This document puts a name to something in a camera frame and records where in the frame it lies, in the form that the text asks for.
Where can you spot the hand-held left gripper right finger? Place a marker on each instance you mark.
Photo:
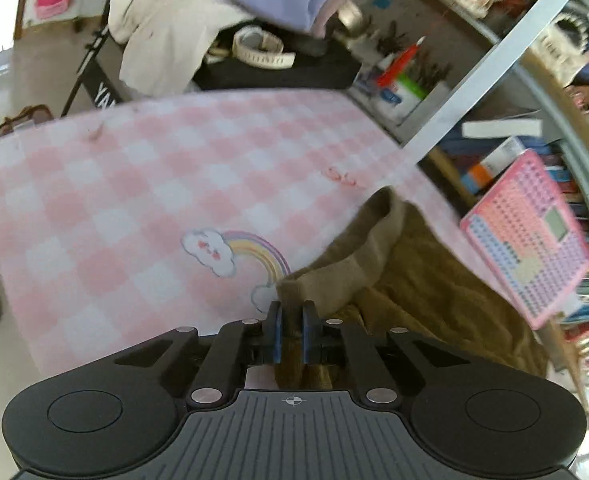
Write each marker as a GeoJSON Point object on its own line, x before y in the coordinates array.
{"type": "Point", "coordinates": [308, 331]}

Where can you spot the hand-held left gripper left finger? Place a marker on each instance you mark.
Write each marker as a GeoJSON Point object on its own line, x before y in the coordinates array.
{"type": "Point", "coordinates": [274, 331]}

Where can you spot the pink checked cartoon table mat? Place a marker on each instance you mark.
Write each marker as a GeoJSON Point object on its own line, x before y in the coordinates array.
{"type": "Point", "coordinates": [124, 185]}

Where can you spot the pink toy learning tablet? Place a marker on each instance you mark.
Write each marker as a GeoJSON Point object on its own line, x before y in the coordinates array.
{"type": "Point", "coordinates": [524, 240]}

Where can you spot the white jar with green lid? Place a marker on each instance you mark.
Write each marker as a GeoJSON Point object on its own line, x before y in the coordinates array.
{"type": "Point", "coordinates": [399, 101]}

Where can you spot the white box with orange label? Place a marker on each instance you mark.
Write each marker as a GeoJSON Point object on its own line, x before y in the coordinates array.
{"type": "Point", "coordinates": [494, 162]}

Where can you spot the thick white book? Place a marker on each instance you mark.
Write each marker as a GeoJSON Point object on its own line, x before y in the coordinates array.
{"type": "Point", "coordinates": [499, 129]}

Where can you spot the white wristwatch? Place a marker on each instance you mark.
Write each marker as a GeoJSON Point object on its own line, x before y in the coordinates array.
{"type": "Point", "coordinates": [254, 52]}

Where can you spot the red pen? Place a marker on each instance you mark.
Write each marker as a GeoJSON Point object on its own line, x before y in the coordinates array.
{"type": "Point", "coordinates": [399, 65]}

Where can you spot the bunch of pens and brushes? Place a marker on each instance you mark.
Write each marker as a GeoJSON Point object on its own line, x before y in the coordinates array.
{"type": "Point", "coordinates": [424, 60]}

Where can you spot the white wooden bookshelf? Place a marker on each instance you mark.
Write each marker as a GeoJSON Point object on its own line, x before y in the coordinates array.
{"type": "Point", "coordinates": [474, 85]}

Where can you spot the row of books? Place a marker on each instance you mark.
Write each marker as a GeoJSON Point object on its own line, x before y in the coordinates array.
{"type": "Point", "coordinates": [549, 142]}

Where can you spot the black folding stand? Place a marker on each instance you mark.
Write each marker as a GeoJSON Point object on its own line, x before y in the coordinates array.
{"type": "Point", "coordinates": [92, 80]}

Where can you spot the white jacket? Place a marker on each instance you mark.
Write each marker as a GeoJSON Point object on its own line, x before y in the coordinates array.
{"type": "Point", "coordinates": [164, 35]}

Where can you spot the brass bowl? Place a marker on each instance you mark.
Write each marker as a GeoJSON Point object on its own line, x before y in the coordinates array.
{"type": "Point", "coordinates": [352, 17]}

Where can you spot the brown slipper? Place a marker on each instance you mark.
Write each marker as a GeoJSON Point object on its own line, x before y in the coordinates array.
{"type": "Point", "coordinates": [24, 120]}

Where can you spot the white beaded bag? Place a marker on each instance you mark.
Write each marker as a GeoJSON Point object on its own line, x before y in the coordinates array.
{"type": "Point", "coordinates": [559, 45]}

